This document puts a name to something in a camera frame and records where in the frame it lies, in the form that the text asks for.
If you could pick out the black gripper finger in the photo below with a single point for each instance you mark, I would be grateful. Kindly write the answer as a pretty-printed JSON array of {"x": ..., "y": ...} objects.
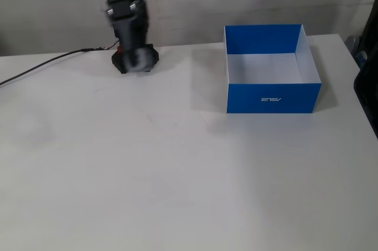
[{"x": 130, "y": 37}]

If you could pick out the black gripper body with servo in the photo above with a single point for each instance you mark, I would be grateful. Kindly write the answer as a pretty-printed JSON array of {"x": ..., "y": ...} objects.
[{"x": 127, "y": 31}]

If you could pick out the black honeycomb robot base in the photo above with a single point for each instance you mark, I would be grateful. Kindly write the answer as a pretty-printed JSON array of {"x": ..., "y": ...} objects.
[{"x": 118, "y": 62}]

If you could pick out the blue cardboard box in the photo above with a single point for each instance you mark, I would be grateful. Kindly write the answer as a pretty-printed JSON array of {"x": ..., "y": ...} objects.
[{"x": 271, "y": 99}]

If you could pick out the red controller board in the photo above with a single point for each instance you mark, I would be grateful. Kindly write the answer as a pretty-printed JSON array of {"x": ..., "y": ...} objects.
[{"x": 119, "y": 49}]

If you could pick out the gray object with blue label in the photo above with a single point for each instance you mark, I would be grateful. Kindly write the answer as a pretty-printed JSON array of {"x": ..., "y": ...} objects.
[{"x": 353, "y": 42}]

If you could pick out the large black case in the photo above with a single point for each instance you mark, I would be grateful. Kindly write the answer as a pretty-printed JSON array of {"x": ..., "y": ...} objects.
[{"x": 369, "y": 85}]

